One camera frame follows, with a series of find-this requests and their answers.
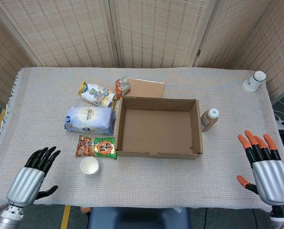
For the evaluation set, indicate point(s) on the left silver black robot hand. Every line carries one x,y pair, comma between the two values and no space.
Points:
27,183

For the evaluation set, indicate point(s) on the yellow-white snack bag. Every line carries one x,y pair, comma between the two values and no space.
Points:
96,94

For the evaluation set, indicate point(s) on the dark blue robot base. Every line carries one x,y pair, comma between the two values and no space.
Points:
137,218

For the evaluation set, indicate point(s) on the woven folding screen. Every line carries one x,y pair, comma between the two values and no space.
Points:
156,31

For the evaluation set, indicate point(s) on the green-orange snack packet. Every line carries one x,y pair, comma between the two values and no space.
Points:
96,148

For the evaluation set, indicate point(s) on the brown drink bottle white cap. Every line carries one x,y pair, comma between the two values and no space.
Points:
207,121

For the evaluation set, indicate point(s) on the large lavender tissue pack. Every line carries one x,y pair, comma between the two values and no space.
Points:
89,119

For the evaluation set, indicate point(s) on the right silver orange-tipped robot hand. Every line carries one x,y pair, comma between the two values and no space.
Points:
273,179

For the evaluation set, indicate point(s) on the small white paper cup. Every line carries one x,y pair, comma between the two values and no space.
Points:
90,165

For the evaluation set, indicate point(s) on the open cardboard box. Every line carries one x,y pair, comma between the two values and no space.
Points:
156,128

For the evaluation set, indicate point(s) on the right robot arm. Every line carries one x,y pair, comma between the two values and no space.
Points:
281,215

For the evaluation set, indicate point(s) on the crumpled orange white wrapper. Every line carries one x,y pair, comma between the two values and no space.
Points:
123,87

